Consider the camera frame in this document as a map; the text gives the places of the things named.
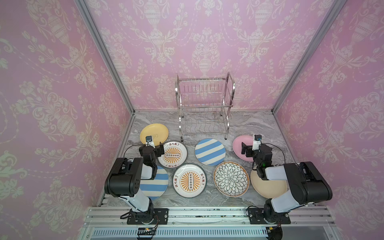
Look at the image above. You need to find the yellow plate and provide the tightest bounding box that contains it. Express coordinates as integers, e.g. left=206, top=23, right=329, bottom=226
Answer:
left=140, top=124, right=169, bottom=146

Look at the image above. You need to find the aluminium rail frame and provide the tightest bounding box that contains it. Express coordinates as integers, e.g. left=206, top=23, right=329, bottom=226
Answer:
left=78, top=206, right=343, bottom=240

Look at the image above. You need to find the pink plate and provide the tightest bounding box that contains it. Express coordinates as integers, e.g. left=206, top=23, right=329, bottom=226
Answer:
left=233, top=135, right=254, bottom=162

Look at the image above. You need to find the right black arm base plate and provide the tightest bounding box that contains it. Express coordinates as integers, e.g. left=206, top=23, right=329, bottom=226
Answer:
left=245, top=206, right=291, bottom=225

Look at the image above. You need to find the blue striped plate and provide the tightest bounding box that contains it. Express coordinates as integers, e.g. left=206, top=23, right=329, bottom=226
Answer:
left=140, top=166, right=169, bottom=201
left=195, top=139, right=226, bottom=166

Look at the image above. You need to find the upper orange sunburst plate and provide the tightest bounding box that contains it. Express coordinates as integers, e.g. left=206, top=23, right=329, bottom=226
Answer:
left=158, top=141, right=188, bottom=169

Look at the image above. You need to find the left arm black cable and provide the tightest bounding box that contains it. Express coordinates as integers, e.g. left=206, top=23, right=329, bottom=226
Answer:
left=123, top=144, right=142, bottom=159

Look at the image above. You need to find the beige plate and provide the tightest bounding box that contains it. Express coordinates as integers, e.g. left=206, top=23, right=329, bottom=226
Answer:
left=250, top=170, right=288, bottom=199

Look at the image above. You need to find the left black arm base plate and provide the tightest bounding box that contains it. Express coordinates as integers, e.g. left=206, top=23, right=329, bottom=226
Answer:
left=127, top=208, right=169, bottom=225

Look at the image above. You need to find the orange sunburst plate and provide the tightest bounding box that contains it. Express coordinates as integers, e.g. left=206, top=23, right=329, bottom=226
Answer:
left=172, top=164, right=207, bottom=198
left=158, top=141, right=188, bottom=169

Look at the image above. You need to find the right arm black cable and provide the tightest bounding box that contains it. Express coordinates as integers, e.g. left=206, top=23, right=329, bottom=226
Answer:
left=263, top=142, right=287, bottom=165

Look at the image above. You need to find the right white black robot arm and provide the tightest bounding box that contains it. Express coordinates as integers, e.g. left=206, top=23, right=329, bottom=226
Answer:
left=241, top=141, right=333, bottom=224

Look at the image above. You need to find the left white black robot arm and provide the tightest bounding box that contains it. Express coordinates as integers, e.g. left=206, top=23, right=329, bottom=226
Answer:
left=104, top=143, right=164, bottom=225

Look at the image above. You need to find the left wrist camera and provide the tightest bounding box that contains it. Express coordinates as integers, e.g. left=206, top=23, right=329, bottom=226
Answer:
left=146, top=136, right=156, bottom=148

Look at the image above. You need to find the lower orange sunburst plate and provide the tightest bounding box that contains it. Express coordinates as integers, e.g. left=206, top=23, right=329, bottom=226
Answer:
left=172, top=164, right=207, bottom=198

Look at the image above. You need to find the small electronics board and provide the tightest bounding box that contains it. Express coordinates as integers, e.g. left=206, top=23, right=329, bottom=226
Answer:
left=138, top=227, right=157, bottom=237

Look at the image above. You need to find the chrome wire dish rack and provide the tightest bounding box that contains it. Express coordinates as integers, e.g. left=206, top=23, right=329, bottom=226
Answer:
left=175, top=73, right=236, bottom=142

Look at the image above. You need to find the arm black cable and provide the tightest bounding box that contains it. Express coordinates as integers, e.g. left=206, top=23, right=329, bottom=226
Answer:
left=263, top=142, right=287, bottom=165
left=123, top=144, right=142, bottom=159

